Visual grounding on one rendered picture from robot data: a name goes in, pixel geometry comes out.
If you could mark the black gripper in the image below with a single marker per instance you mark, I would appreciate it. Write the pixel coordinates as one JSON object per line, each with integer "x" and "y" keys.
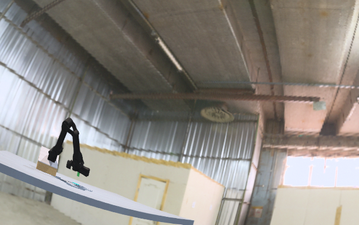
{"x": 69, "y": 166}

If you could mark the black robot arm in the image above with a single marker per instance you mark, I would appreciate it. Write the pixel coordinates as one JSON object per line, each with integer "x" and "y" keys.
{"x": 77, "y": 163}

